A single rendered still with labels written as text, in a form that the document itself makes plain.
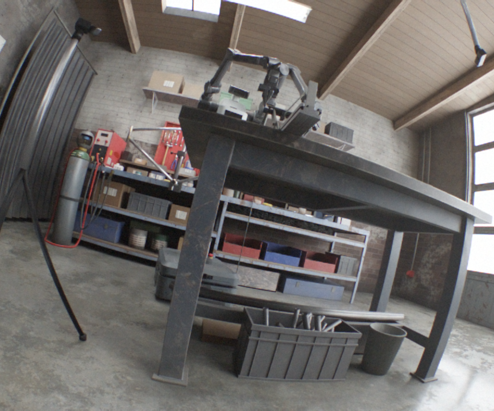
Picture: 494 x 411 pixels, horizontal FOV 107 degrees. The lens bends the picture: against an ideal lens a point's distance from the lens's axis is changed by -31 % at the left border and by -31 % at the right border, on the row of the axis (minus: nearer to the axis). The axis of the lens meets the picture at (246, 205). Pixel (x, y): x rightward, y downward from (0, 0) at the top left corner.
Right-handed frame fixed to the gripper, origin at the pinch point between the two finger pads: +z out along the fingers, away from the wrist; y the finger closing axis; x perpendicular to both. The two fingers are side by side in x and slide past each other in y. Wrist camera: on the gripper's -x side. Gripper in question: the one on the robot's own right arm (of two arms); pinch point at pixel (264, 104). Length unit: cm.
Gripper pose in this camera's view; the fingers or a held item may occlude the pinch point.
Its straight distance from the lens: 129.9
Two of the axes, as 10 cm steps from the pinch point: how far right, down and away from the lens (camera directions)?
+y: 9.7, 2.3, 1.1
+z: -2.3, 9.7, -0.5
